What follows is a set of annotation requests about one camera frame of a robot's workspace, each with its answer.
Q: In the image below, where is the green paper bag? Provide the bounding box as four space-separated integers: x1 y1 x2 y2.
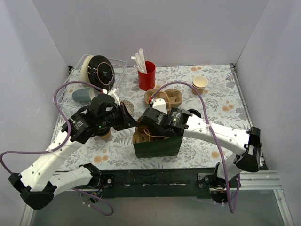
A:
132 117 183 159

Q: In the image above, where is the brown paper coffee cup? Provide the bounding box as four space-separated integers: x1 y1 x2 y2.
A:
100 130 111 140

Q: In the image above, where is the stack of brown paper cups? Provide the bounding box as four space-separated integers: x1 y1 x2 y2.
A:
192 76 208 94

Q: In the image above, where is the single brown pulp cup carrier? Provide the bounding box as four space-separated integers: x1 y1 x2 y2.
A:
132 126 166 144

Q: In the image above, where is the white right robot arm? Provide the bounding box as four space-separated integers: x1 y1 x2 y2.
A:
141 107 262 187

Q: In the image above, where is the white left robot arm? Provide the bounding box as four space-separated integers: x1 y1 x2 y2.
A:
8 94 138 210

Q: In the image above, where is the patterned small bowl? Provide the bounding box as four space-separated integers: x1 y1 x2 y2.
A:
122 100 135 115

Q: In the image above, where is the grey blue cup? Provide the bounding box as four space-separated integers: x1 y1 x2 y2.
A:
72 88 95 103

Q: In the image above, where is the brown pulp cup carrier stack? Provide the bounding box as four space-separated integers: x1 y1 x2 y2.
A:
144 89 182 110

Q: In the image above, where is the black round plate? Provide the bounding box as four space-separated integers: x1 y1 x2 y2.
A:
87 55 115 91

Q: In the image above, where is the cream round plate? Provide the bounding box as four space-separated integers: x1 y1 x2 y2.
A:
79 55 94 84

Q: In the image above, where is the red ribbed straw holder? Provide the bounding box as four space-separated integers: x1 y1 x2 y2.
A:
138 61 156 91

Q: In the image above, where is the white wrapped straw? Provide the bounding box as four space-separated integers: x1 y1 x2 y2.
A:
131 53 144 73
138 48 147 73

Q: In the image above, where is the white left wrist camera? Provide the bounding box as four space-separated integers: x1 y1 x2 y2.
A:
103 88 121 105

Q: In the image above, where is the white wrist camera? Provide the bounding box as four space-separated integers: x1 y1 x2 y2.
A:
103 88 121 105
149 98 167 116

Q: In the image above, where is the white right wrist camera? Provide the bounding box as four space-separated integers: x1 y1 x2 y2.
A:
149 98 167 116

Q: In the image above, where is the white wire dish rack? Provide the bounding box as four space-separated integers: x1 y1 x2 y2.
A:
57 54 127 112

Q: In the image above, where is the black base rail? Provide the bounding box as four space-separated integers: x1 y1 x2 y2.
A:
72 168 240 204

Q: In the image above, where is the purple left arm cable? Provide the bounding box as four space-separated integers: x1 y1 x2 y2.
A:
0 81 114 216

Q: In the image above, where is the aluminium frame rail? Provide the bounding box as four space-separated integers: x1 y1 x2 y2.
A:
240 170 294 226

